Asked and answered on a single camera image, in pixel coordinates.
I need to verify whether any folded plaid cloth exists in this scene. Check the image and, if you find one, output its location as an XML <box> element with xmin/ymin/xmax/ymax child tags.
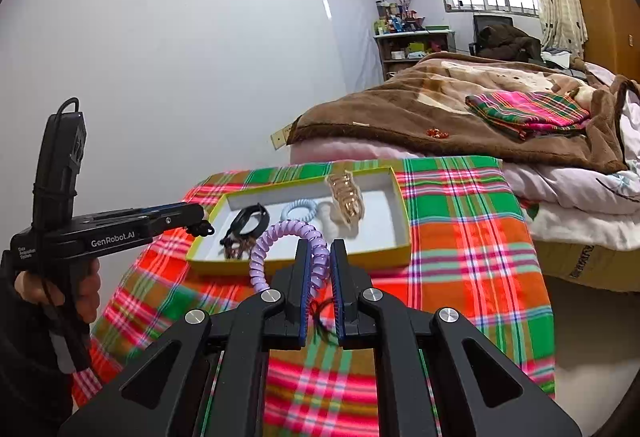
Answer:
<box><xmin>465</xmin><ymin>91</ymin><xmax>592</xmax><ymax>142</ymax></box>

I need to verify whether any white quilt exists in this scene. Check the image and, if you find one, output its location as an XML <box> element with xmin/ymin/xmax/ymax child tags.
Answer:
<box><xmin>502</xmin><ymin>62</ymin><xmax>640</xmax><ymax>252</ymax></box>

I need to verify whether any black elastic hair tie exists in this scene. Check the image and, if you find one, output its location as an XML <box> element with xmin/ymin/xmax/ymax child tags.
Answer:
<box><xmin>310</xmin><ymin>294</ymin><xmax>342</xmax><ymax>344</ymax></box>

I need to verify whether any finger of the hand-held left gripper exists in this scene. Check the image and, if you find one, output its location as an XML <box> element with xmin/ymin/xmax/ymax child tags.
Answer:
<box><xmin>142</xmin><ymin>201</ymin><xmax>208</xmax><ymax>234</ymax></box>

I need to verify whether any brown blanket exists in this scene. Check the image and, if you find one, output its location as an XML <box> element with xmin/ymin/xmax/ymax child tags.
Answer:
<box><xmin>287</xmin><ymin>52</ymin><xmax>640</xmax><ymax>176</ymax></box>

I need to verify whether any purple spiral hair tie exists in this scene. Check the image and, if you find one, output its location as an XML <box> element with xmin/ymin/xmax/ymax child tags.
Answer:
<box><xmin>249</xmin><ymin>219</ymin><xmax>331</xmax><ymax>299</ymax></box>

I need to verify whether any yellow cardboard box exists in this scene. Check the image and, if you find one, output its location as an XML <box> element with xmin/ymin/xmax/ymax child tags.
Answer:
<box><xmin>186</xmin><ymin>165</ymin><xmax>413</xmax><ymax>276</ymax></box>

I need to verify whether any black wristband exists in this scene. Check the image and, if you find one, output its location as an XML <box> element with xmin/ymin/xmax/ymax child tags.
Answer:
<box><xmin>220</xmin><ymin>203</ymin><xmax>271</xmax><ymax>246</ymax></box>

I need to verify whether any group of bottles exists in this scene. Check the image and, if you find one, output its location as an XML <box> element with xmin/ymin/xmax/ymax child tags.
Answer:
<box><xmin>375</xmin><ymin>0</ymin><xmax>427</xmax><ymax>36</ymax></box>

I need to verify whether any pompom hair tie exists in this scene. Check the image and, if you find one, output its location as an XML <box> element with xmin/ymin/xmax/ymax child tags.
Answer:
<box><xmin>187</xmin><ymin>219</ymin><xmax>216</xmax><ymax>239</ymax></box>

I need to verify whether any person's left hand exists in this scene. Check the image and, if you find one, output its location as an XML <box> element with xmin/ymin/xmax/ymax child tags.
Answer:
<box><xmin>14</xmin><ymin>262</ymin><xmax>101</xmax><ymax>324</ymax></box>

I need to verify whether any wooden shelf table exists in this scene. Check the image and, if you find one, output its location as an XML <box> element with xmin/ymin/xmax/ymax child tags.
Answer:
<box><xmin>374</xmin><ymin>29</ymin><xmax>457</xmax><ymax>81</ymax></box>

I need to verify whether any dark jacket on chair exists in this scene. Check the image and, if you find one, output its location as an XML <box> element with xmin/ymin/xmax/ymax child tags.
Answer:
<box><xmin>470</xmin><ymin>15</ymin><xmax>544</xmax><ymax>64</ymax></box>

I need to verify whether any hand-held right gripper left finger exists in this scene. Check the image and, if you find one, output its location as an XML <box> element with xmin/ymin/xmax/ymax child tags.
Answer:
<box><xmin>57</xmin><ymin>239</ymin><xmax>316</xmax><ymax>437</ymax></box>

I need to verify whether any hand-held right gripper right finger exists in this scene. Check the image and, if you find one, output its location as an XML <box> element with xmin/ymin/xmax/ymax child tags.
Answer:
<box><xmin>330</xmin><ymin>239</ymin><xmax>583</xmax><ymax>437</ymax></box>

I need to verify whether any light blue spiral hair tie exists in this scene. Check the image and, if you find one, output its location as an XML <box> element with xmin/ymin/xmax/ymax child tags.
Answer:
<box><xmin>280</xmin><ymin>198</ymin><xmax>319</xmax><ymax>223</ymax></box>

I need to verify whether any translucent pink hair claw clip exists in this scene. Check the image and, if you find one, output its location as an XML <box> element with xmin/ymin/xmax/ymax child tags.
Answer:
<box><xmin>324</xmin><ymin>171</ymin><xmax>364</xmax><ymax>234</ymax></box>

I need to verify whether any pink bed sheet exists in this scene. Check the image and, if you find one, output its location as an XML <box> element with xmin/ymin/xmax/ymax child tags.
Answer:
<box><xmin>290</xmin><ymin>138</ymin><xmax>403</xmax><ymax>166</ymax></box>

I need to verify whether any brown beaded hair tie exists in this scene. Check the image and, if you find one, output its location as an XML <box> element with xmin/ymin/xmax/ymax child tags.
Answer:
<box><xmin>220</xmin><ymin>237</ymin><xmax>262</xmax><ymax>264</ymax></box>

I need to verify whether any wall socket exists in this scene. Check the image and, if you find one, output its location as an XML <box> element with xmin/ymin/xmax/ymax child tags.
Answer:
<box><xmin>269</xmin><ymin>126</ymin><xmax>294</xmax><ymax>150</ymax></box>

